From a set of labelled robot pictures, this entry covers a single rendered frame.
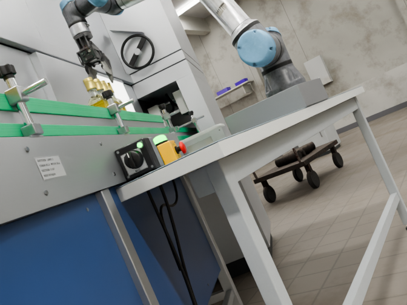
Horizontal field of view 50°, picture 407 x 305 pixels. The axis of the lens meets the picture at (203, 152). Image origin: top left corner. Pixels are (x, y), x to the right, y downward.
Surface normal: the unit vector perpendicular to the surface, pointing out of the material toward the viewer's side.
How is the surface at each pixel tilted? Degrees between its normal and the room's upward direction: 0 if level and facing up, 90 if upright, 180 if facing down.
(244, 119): 90
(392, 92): 90
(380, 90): 90
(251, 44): 99
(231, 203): 90
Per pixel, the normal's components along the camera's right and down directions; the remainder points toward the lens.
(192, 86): -0.16, 0.05
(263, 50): -0.29, 0.27
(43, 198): 0.90, -0.40
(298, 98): -0.49, 0.20
